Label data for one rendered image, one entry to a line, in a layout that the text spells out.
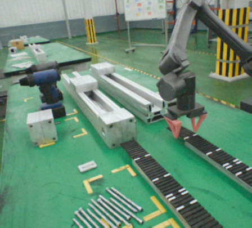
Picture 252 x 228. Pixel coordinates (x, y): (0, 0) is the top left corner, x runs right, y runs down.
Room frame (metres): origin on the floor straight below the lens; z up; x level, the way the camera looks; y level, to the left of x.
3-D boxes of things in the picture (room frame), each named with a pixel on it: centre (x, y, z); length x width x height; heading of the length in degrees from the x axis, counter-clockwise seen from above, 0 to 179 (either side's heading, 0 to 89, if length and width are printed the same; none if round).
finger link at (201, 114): (0.67, -0.22, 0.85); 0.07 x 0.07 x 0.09; 21
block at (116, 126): (0.72, 0.02, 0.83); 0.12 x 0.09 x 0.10; 111
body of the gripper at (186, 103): (0.66, -0.19, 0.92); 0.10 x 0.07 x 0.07; 111
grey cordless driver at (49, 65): (1.21, 0.43, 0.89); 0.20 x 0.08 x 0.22; 113
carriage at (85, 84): (1.13, 0.19, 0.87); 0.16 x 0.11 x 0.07; 21
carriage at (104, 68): (1.43, 0.11, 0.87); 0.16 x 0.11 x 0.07; 21
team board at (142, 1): (6.83, -0.86, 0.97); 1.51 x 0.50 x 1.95; 42
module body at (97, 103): (1.13, 0.19, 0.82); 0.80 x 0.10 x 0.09; 21
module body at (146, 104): (1.20, 0.02, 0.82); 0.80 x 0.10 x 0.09; 21
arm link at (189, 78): (0.66, -0.19, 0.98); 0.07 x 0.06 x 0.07; 131
